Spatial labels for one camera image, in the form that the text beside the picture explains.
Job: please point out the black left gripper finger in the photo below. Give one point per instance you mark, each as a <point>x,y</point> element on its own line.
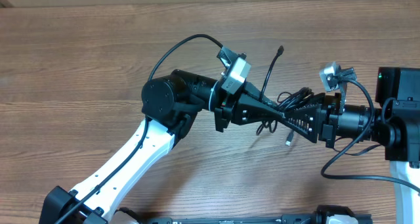
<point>250,90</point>
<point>249,110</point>

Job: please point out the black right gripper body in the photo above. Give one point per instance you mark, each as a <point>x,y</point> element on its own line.
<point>328,121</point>

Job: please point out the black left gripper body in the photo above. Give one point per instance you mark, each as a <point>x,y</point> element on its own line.
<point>223,113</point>

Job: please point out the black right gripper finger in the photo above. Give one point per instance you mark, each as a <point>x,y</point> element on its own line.
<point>305,121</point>
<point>303,100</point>

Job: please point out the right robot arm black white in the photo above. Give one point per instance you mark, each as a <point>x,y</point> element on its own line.
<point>394,125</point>

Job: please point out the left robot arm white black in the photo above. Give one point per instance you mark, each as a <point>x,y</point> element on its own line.
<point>170,105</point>

